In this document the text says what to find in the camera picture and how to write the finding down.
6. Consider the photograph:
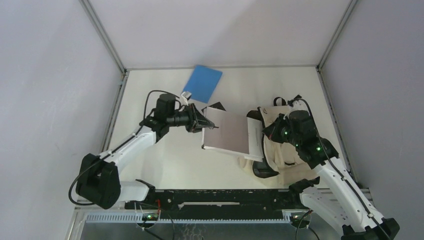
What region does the grey and white book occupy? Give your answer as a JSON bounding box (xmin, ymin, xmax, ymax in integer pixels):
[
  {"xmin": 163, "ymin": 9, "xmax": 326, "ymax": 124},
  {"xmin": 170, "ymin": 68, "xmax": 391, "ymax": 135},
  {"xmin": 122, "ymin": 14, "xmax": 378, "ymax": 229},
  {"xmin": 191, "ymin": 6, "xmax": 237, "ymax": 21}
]
[{"xmin": 202, "ymin": 106, "xmax": 264, "ymax": 162}]

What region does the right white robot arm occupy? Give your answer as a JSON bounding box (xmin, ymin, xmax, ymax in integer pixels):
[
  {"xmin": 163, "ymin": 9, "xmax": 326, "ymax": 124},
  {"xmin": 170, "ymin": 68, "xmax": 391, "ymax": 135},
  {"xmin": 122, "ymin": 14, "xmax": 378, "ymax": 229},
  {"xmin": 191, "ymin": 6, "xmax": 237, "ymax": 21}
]
[{"xmin": 263, "ymin": 110, "xmax": 400, "ymax": 240}]

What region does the beige canvas student bag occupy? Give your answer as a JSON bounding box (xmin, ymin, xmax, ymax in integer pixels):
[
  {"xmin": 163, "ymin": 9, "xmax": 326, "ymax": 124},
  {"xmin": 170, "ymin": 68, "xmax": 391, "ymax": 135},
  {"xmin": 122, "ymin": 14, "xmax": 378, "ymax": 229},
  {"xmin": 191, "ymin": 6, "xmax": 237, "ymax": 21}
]
[{"xmin": 236, "ymin": 96, "xmax": 326, "ymax": 186}]

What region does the blue notebook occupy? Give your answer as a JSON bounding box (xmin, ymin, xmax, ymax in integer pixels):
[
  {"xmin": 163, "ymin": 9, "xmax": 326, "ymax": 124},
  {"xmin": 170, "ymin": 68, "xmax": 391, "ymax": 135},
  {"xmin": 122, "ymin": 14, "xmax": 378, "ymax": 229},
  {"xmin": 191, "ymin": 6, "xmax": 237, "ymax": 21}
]
[{"xmin": 182, "ymin": 65, "xmax": 223, "ymax": 104}]

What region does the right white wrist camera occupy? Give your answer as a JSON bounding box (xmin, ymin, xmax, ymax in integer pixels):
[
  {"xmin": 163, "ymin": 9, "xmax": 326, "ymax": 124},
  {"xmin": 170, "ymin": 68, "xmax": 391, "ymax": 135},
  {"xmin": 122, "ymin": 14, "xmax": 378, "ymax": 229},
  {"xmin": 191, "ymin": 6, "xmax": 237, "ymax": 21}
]
[{"xmin": 291, "ymin": 100, "xmax": 308, "ymax": 111}]

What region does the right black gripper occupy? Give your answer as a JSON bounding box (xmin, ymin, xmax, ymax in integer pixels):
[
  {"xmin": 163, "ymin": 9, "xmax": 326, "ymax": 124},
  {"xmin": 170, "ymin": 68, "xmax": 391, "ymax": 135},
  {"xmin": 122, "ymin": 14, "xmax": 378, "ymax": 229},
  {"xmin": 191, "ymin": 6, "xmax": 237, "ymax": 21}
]
[{"xmin": 262, "ymin": 112, "xmax": 301, "ymax": 147}]

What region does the black booklet with gold emblem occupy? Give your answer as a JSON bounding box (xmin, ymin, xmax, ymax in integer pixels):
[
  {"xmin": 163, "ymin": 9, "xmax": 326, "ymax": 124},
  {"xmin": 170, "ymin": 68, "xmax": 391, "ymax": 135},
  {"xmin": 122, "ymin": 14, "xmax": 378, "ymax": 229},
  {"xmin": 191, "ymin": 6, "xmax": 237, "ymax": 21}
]
[{"xmin": 201, "ymin": 101, "xmax": 226, "ymax": 113}]

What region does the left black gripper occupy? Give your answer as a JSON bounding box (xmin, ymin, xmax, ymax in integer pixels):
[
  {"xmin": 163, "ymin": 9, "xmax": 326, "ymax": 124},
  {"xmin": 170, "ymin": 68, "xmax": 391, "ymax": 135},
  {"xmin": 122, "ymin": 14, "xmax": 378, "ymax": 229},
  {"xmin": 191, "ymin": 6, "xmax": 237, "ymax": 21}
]
[{"xmin": 167, "ymin": 103, "xmax": 215, "ymax": 134}]

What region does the black mounting rail base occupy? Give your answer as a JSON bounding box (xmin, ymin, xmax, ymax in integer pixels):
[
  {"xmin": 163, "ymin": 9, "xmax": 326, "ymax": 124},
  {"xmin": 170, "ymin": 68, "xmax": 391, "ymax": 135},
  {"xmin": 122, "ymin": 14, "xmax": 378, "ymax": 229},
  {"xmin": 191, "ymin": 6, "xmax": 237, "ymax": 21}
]
[{"xmin": 124, "ymin": 189, "xmax": 307, "ymax": 222}]

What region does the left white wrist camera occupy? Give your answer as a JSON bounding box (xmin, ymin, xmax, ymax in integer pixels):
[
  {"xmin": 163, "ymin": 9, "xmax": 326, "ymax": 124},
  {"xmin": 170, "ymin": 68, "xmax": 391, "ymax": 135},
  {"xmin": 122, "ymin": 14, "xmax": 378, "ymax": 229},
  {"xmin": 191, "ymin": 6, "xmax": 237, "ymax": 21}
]
[{"xmin": 180, "ymin": 91, "xmax": 192, "ymax": 105}]

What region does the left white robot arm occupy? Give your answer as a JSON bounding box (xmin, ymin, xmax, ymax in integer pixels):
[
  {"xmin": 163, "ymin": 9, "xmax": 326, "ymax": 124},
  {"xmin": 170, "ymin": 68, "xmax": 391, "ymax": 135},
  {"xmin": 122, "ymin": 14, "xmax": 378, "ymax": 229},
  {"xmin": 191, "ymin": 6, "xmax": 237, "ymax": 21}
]
[{"xmin": 68, "ymin": 90, "xmax": 216, "ymax": 210}]

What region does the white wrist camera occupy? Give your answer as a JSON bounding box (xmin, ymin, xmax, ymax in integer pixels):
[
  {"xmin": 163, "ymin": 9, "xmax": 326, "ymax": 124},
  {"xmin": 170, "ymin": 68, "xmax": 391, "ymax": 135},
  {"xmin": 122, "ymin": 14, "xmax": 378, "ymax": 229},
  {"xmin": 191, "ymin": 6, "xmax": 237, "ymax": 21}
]
[
  {"xmin": 291, "ymin": 100, "xmax": 308, "ymax": 111},
  {"xmin": 180, "ymin": 91, "xmax": 192, "ymax": 105}
]

